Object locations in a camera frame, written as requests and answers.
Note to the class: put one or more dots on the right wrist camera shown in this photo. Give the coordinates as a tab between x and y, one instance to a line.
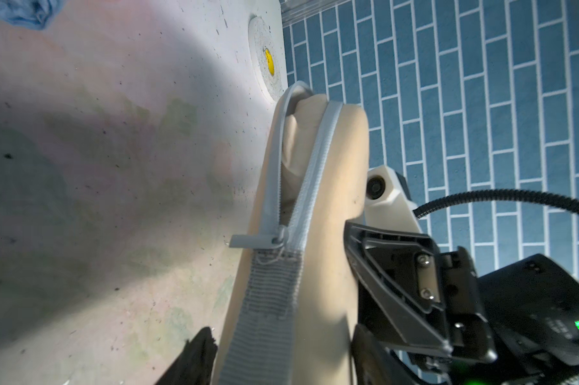
388	203

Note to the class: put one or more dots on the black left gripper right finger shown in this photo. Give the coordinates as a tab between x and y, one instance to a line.
373	363

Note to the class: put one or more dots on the light blue umbrella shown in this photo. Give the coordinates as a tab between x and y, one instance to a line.
31	14

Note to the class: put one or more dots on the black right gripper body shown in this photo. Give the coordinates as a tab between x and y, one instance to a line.
516	325

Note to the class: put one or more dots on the beige zippered umbrella case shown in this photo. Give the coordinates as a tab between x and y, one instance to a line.
294	304

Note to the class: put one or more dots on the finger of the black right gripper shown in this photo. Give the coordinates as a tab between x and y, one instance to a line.
429	300

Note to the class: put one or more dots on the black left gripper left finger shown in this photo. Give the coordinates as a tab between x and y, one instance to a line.
194	364

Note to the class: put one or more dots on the clear tape roll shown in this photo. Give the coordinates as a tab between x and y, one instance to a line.
264	53

